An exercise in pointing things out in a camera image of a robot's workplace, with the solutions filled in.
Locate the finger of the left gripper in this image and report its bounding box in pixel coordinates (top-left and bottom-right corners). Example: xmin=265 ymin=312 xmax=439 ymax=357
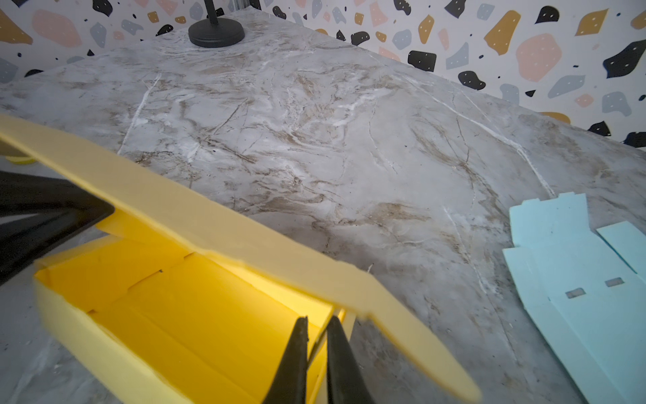
xmin=1 ymin=172 xmax=115 ymax=284

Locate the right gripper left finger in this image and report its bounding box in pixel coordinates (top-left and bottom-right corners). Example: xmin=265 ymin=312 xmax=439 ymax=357
xmin=262 ymin=317 xmax=309 ymax=404

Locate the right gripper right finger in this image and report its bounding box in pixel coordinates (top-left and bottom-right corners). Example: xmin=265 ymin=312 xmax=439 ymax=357
xmin=326 ymin=316 xmax=375 ymax=404

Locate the yellow paper box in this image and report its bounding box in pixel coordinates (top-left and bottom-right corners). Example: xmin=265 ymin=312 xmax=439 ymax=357
xmin=1 ymin=115 xmax=482 ymax=403

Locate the light blue flat paper box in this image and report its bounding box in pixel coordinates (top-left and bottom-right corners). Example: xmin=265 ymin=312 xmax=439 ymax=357
xmin=503 ymin=193 xmax=645 ymax=403

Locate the black microphone stand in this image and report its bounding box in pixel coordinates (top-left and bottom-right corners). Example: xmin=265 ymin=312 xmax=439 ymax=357
xmin=188 ymin=0 xmax=245 ymax=48

